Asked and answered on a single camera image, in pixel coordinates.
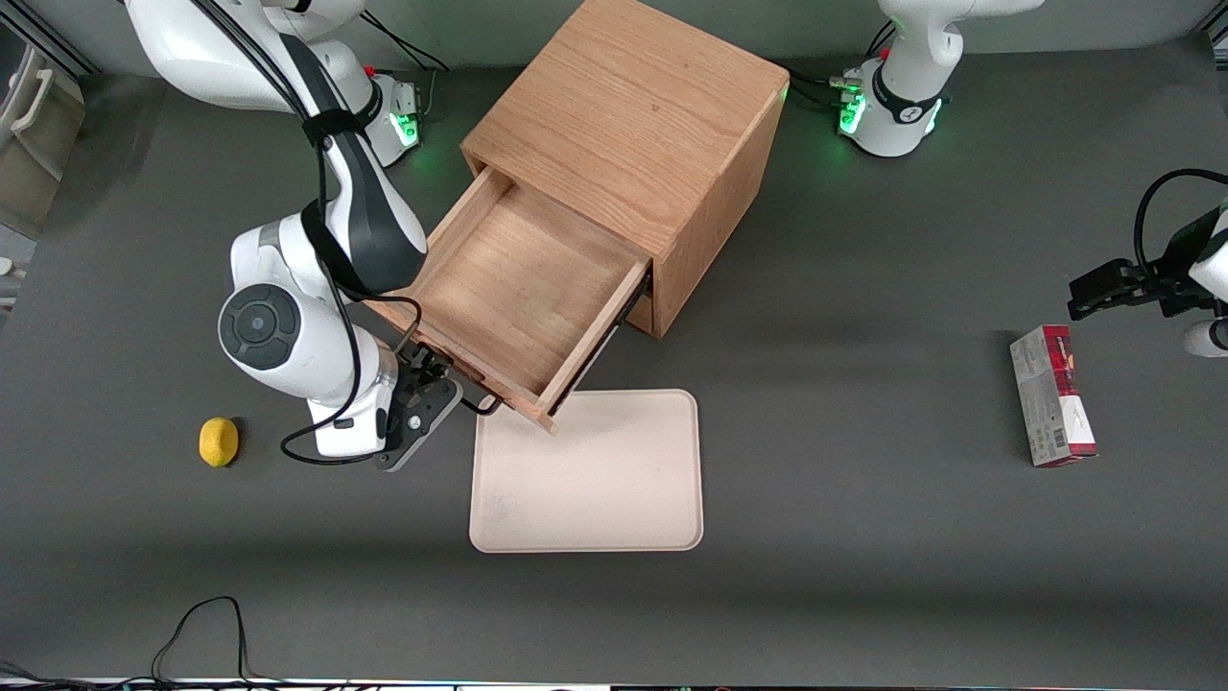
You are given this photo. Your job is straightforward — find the wooden drawer with large recess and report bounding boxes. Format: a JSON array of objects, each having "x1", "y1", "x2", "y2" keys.
[{"x1": 363, "y1": 165, "x2": 655, "y2": 435}]

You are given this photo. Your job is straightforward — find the wooden drawer cabinet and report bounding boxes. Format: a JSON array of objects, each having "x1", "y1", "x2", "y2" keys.
[{"x1": 460, "y1": 0, "x2": 790, "y2": 339}]

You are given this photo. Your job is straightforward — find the red and grey carton box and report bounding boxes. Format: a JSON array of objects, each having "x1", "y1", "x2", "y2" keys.
[{"x1": 1009, "y1": 324, "x2": 1098, "y2": 469}]

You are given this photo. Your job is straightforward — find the yellow toy lemon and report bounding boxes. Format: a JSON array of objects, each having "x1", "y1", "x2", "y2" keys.
[{"x1": 199, "y1": 417, "x2": 240, "y2": 468}]

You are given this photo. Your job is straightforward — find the beige rectangular plastic tray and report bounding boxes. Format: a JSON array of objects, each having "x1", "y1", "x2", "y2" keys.
[{"x1": 469, "y1": 389, "x2": 704, "y2": 554}]

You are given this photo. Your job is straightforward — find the white plastic container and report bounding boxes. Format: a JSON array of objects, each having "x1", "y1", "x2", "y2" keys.
[{"x1": 0, "y1": 43, "x2": 87, "y2": 241}]

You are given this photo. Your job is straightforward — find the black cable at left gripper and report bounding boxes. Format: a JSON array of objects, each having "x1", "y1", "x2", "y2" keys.
[{"x1": 1134, "y1": 169, "x2": 1228, "y2": 281}]

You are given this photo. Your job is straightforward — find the black looped cable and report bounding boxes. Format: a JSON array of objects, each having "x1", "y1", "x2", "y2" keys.
[{"x1": 152, "y1": 596, "x2": 252, "y2": 688}]

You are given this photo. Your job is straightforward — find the black cables at right arm base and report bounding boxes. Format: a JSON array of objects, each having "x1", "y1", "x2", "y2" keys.
[{"x1": 360, "y1": 8, "x2": 450, "y2": 73}]

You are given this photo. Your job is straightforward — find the black cables at arm base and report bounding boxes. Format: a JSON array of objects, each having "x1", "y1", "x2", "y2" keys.
[
  {"x1": 787, "y1": 24, "x2": 898, "y2": 111},
  {"x1": 360, "y1": 8, "x2": 450, "y2": 73}
]

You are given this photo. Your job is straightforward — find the black cables at left arm base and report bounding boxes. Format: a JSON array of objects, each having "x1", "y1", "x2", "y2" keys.
[{"x1": 787, "y1": 24, "x2": 898, "y2": 111}]

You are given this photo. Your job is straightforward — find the aluminium frame profile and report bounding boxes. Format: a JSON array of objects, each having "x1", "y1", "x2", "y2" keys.
[{"x1": 0, "y1": 0, "x2": 102, "y2": 80}]

